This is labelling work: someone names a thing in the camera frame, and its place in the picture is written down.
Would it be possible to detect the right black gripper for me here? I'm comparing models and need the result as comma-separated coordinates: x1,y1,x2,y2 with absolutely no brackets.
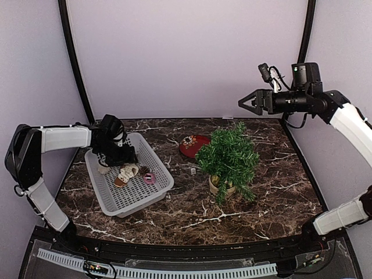
239,88,310,115

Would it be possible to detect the right black frame post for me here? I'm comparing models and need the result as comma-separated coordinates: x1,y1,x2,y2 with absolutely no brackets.
297,0,317,63

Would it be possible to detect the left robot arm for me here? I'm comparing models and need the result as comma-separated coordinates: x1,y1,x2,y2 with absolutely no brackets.
5,115,137,253

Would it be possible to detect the knit doll ornament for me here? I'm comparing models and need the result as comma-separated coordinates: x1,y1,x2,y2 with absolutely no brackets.
114,163,139,188

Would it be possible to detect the red floral plate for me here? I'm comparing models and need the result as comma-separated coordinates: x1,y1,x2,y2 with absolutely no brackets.
179,135,210,159

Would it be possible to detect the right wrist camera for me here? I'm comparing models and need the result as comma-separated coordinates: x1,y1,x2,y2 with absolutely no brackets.
258,63,288,93

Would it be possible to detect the beige fluffy ornament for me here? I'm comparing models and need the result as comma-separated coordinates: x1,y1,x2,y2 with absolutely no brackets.
97,165,111,175

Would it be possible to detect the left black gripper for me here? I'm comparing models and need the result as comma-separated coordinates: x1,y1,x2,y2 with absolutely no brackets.
95,139,138,166

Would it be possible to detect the white cable duct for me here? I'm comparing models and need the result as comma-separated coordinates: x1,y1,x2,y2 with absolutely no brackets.
37,248,278,278

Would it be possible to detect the brown pine cone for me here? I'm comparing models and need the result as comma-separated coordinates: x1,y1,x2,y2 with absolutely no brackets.
139,166,151,176

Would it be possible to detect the small potted christmas tree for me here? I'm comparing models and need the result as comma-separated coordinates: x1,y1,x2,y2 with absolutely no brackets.
195,122,259,205

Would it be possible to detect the pink ball ornament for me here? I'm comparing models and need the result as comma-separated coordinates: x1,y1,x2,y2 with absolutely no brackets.
143,173,156,185

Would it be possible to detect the white plastic basket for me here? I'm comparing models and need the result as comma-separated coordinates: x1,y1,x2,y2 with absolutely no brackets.
84,133,174,218

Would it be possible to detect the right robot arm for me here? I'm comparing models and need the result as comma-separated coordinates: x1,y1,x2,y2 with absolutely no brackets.
238,62,371,252

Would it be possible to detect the black front rail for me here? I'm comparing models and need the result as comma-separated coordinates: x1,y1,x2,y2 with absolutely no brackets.
48,233,331,263

